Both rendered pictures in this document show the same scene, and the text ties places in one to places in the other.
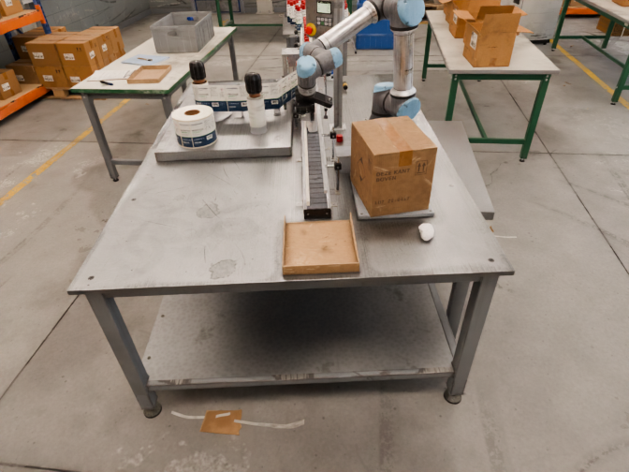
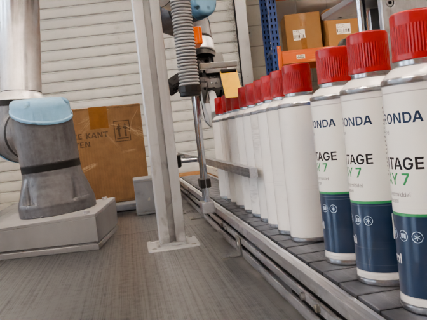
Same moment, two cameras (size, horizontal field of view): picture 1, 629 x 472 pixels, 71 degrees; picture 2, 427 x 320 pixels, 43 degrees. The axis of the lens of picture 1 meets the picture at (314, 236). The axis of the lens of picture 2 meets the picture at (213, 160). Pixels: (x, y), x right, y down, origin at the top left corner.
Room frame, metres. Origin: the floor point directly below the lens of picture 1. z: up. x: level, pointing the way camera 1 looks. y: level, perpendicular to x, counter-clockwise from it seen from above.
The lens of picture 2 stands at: (3.24, -0.20, 1.02)
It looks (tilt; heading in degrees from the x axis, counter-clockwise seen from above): 3 degrees down; 172
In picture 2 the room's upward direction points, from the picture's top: 6 degrees counter-clockwise
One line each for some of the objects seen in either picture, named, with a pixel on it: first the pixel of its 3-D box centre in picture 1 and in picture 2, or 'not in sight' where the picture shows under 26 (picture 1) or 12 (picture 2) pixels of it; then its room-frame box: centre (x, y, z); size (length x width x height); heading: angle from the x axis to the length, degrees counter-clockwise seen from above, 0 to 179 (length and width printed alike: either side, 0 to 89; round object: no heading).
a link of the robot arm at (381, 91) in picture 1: (386, 96); (42, 129); (2.10, -0.38, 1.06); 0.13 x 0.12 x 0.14; 28
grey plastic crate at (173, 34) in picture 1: (184, 31); not in sight; (4.35, 1.12, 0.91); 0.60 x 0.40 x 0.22; 175
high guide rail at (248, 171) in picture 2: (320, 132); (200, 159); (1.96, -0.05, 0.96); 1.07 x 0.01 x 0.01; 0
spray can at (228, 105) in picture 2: not in sight; (239, 148); (2.24, -0.01, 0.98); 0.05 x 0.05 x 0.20
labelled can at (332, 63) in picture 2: not in sight; (342, 154); (2.73, 0.00, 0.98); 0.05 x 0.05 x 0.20
